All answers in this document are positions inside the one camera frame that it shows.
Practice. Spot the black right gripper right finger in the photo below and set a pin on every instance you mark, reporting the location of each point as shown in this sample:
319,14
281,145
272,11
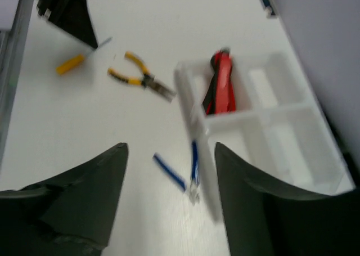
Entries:
264,215

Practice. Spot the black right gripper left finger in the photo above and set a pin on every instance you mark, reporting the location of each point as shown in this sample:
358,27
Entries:
71,213

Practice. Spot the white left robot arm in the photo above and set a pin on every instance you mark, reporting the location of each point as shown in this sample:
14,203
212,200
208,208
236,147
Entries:
72,17

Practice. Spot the white compartment tray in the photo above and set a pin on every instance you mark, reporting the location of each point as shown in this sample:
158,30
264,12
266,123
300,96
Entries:
277,126

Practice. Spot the blue sticker left corner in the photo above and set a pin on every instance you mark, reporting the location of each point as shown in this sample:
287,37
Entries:
269,8

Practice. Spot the yellow handle screwdriver left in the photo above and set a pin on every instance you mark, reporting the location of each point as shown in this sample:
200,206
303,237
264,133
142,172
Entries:
78,59

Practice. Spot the aluminium rail front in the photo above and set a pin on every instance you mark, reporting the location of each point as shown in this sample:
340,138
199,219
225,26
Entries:
12,50

